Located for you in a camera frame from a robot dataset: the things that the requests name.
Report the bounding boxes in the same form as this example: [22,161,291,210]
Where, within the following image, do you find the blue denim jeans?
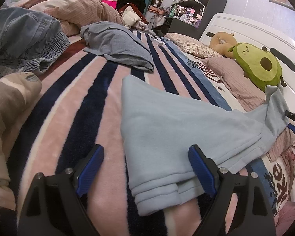
[0,7,71,77]

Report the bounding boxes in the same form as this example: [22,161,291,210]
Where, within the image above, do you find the brown plush toy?
[209,31,238,56]

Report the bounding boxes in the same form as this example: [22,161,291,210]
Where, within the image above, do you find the black clothes pile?
[116,0,147,14]

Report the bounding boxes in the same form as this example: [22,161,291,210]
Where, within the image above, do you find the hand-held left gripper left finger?
[17,144,105,236]

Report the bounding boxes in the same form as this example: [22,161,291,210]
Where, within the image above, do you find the pink navy striped blanket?
[7,28,295,236]

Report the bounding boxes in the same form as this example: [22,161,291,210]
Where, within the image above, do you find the light blue pants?
[121,75,291,214]

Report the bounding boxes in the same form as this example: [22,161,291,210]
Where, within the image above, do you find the pink ribbed pillow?
[200,57,295,163]

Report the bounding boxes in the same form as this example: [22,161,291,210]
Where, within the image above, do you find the green avocado plush toy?
[227,42,287,93]

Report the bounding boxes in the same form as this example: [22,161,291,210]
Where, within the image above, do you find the white bed headboard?
[199,13,295,118]

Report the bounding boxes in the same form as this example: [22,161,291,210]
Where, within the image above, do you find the pink striped duvet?
[15,0,126,36]

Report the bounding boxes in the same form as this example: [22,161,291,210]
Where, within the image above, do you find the beige camouflage garment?
[0,72,43,212]

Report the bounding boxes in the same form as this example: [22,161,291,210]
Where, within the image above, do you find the grey t-shirt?
[80,21,155,73]

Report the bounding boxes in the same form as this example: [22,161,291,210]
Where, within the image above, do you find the floral pillow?
[164,32,223,59]

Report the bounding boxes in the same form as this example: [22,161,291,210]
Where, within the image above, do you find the pink shopping bag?
[101,0,117,10]

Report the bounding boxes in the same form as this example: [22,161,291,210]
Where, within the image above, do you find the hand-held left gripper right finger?
[188,144,277,236]

